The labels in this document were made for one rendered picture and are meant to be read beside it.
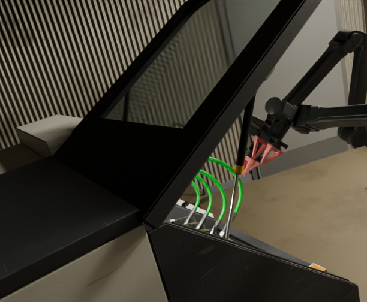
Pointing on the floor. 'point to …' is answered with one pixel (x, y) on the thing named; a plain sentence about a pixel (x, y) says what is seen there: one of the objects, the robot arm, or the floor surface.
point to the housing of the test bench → (60, 236)
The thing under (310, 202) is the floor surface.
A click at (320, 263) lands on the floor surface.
